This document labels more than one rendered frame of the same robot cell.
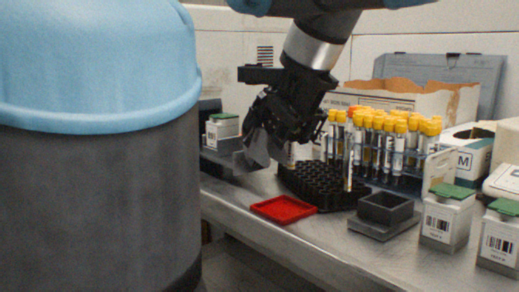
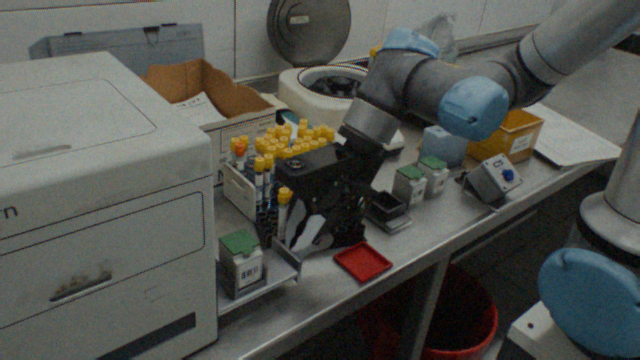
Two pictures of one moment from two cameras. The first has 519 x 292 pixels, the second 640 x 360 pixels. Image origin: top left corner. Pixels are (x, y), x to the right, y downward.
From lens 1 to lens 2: 89 cm
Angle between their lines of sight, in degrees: 85
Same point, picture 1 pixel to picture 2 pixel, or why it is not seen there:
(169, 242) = not seen: outside the picture
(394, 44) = (59, 22)
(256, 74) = (325, 172)
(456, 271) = (439, 208)
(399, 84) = not seen: hidden behind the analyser
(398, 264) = (436, 226)
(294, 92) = (359, 168)
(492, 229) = (438, 178)
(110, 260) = not seen: outside the picture
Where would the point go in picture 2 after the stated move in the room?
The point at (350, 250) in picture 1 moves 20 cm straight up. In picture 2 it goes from (424, 240) to (451, 138)
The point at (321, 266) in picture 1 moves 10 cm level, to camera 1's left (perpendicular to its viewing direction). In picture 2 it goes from (426, 262) to (437, 307)
